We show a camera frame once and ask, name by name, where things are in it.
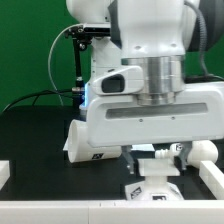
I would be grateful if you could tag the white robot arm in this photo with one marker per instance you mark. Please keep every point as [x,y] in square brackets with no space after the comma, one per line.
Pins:
[146,99]

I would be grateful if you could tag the white lamp base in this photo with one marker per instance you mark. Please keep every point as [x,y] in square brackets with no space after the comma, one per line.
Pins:
[156,185]

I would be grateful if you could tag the black camera on stand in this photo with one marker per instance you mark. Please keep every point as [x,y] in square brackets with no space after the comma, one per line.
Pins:
[82,35]

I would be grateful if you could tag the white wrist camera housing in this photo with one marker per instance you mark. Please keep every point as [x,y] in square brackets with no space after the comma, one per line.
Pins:
[121,81]

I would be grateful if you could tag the white left rail block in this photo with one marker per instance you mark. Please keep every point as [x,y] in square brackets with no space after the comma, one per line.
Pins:
[4,173]

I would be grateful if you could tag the white front rail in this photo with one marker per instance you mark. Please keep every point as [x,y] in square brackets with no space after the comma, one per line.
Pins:
[112,212]

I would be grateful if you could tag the white lamp bulb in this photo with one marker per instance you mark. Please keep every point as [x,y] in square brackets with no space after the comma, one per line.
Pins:
[204,150]

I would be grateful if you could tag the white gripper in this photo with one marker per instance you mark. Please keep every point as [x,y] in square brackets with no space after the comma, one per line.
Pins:
[197,114]

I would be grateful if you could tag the white lamp shade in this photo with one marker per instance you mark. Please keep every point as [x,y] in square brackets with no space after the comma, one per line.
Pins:
[79,150]

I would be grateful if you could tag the white paper with tags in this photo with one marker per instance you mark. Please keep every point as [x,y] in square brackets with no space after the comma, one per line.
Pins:
[141,146]

